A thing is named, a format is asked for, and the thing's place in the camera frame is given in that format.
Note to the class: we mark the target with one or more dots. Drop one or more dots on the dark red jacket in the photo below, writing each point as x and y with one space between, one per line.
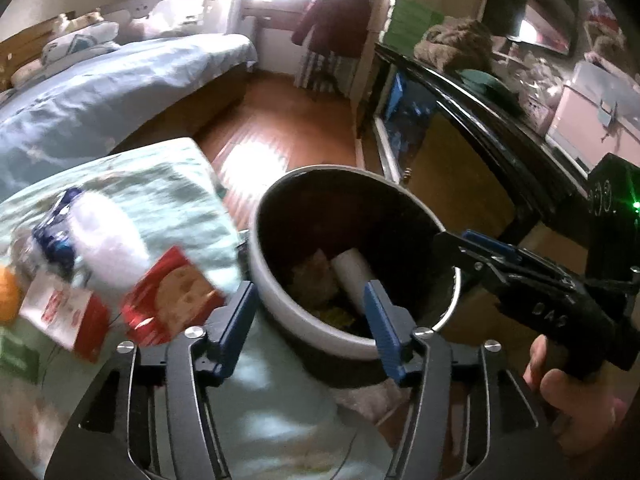
335 15

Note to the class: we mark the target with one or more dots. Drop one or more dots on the red and white carton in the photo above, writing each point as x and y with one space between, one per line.
60 310

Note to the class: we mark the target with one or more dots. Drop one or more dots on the bed with blue sheet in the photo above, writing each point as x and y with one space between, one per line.
100 90

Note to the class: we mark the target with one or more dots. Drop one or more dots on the folded patterned blanket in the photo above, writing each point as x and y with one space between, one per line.
75 42

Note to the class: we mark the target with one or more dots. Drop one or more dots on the striped cloth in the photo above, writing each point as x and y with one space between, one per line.
320 72

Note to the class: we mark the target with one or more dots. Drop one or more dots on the pink storage box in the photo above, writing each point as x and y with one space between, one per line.
585 120

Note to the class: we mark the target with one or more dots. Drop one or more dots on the black glossy desk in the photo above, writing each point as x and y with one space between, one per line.
480 130

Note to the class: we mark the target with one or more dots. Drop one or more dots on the green cap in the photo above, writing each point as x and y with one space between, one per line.
490 85

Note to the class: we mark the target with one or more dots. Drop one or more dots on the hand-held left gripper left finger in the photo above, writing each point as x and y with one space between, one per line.
234 332

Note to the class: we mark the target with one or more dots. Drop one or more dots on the black monitor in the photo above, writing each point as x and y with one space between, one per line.
505 10

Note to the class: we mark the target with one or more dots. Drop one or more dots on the brown plush toy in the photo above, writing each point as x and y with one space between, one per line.
455 40

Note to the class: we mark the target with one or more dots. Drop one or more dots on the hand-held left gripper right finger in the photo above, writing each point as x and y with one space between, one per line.
382 332

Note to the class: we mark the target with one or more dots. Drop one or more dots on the white rimmed black bin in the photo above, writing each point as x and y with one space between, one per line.
320 332

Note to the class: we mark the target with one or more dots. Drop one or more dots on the red cookie box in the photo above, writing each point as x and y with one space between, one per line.
165 300

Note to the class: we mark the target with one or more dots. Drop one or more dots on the pale plush toys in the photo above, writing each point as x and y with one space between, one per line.
80 21

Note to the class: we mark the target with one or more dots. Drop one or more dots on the person's right hand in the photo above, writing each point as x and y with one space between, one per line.
575 410

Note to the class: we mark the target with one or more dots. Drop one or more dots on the wooden headboard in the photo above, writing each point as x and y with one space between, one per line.
20 50

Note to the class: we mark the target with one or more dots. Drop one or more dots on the teal floral blanket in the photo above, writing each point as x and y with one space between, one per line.
165 195

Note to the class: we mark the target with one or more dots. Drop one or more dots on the grey bed rail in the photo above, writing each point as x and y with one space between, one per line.
130 5

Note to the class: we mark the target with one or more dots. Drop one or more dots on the yellow wrapper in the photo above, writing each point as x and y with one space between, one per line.
337 316

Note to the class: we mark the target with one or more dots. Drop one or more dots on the blue printed box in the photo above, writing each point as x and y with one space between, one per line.
400 95

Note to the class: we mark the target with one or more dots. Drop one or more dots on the blue plastic wrapper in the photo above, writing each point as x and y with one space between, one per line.
52 232

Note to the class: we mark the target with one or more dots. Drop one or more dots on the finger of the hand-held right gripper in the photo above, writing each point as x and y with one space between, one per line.
457 252
492 244

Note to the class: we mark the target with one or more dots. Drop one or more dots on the orange ribbed plastic toy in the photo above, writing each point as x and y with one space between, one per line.
7 295

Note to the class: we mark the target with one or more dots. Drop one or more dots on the small pale pillow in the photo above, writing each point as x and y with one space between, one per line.
25 74

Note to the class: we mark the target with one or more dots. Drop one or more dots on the green books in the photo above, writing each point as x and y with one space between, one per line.
410 20

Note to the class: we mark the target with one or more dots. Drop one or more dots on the crumpled brown paper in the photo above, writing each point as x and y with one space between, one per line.
312 275

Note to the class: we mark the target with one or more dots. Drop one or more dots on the green packet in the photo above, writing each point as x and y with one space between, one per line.
15 357

